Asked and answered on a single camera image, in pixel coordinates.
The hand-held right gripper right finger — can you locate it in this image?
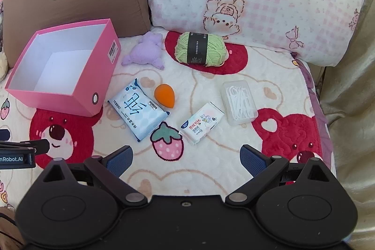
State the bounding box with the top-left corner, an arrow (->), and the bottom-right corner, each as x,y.
225,145 -> 334,208

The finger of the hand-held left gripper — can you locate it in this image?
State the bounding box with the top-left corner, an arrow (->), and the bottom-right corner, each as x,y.
20,139 -> 50,154

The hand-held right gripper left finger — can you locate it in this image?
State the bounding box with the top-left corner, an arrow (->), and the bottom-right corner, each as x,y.
41,145 -> 148,209

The pink cardboard box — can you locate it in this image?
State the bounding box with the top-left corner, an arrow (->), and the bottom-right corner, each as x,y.
5,19 -> 121,117

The blue wet wipes pack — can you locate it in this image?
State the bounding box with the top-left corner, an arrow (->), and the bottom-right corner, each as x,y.
107,78 -> 170,142

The clear floss pick box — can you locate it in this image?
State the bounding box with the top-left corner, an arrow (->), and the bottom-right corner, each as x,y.
223,80 -> 258,125

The white tissue pack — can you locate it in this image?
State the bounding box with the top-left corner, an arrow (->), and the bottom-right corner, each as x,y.
179,102 -> 225,146

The orange makeup sponge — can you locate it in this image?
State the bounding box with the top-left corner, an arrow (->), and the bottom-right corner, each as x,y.
154,84 -> 175,108

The purple plush toy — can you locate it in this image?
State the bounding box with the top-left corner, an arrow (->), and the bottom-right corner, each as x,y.
121,32 -> 165,70

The green yarn ball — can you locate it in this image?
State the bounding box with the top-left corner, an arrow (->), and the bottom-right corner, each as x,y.
175,31 -> 227,67

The grey rabbit plush toy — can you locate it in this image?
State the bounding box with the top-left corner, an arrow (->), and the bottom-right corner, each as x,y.
0,0 -> 9,81

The beige sofa cloth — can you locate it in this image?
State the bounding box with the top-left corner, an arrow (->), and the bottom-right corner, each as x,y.
293,0 -> 375,250

